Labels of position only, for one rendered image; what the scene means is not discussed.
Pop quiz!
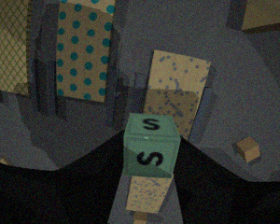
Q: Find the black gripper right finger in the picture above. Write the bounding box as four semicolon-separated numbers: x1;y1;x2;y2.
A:
174;137;280;224

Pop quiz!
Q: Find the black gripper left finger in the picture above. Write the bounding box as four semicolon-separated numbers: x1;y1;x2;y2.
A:
0;131;125;224

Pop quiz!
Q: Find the green cube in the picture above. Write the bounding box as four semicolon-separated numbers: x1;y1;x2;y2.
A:
124;113;181;178

